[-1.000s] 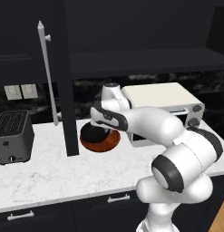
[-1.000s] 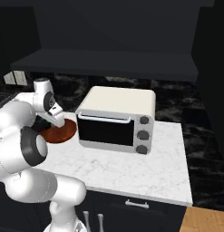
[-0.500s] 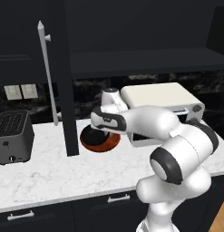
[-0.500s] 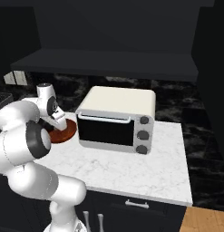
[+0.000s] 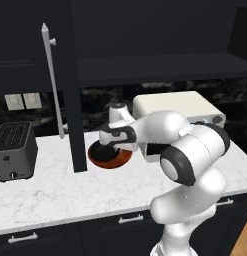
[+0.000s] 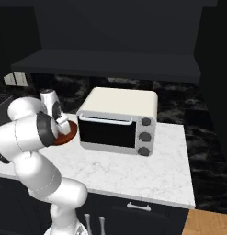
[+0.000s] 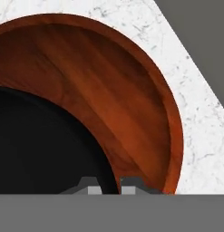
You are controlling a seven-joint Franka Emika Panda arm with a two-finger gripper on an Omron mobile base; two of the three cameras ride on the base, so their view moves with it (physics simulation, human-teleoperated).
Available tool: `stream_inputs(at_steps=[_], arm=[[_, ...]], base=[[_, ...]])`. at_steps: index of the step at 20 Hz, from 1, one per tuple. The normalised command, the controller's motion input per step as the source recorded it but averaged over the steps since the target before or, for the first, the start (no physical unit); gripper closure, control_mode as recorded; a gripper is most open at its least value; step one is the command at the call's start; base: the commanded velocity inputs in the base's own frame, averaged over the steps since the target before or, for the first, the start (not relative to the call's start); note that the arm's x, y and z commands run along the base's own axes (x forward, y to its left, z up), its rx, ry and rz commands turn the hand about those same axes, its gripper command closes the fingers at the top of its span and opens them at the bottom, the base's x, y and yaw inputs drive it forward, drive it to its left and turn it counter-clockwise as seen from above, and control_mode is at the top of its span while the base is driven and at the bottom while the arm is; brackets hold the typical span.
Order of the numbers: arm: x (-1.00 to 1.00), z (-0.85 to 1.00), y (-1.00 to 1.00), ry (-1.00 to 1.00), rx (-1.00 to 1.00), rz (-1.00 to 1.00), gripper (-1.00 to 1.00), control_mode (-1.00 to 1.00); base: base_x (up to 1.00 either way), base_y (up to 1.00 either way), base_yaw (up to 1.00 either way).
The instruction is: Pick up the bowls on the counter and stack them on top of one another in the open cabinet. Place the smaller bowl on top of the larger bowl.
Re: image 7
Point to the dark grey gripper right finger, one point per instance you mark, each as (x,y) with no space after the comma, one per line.
(131,184)

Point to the black bowl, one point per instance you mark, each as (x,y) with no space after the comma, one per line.
(40,145)

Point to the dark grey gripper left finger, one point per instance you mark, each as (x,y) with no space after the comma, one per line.
(86,185)

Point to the brown wooden bowl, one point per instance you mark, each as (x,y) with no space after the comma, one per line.
(116,90)

